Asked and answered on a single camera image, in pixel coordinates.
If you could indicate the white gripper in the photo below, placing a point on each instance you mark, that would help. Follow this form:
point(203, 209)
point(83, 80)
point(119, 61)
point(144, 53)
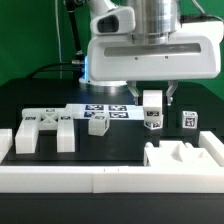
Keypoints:
point(192, 52)

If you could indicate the white chair seat part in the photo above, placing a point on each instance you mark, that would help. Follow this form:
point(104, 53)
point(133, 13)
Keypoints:
point(174, 154)

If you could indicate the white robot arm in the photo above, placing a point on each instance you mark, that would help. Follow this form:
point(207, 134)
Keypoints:
point(149, 40)

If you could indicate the white tagged cube near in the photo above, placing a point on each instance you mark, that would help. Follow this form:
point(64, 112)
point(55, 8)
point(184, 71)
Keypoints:
point(153, 125)

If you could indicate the white tagged cube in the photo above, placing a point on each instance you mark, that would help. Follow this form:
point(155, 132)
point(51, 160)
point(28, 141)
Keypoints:
point(189, 119)
point(153, 125)

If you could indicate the white tagged cube far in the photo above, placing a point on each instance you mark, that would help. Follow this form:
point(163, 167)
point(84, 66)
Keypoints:
point(189, 119)

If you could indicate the white tag plate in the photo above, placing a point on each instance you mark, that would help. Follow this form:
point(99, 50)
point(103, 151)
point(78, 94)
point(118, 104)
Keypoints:
point(116, 112)

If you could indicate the white left fence block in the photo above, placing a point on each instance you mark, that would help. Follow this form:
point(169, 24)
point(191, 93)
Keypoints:
point(6, 141)

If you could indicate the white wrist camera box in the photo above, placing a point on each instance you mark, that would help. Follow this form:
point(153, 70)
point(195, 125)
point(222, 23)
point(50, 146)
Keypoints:
point(117, 21)

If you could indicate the white right fence rail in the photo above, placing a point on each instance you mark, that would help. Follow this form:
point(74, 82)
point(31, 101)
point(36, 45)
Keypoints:
point(213, 145)

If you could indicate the white fence rail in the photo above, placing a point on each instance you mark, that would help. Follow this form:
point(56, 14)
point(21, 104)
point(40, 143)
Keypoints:
point(52, 179)
point(213, 145)

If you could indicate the white chair back frame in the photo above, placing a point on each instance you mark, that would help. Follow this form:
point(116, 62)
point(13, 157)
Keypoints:
point(49, 119)

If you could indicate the white front fence rail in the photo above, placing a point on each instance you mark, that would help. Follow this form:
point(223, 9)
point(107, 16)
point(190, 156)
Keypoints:
point(52, 179)

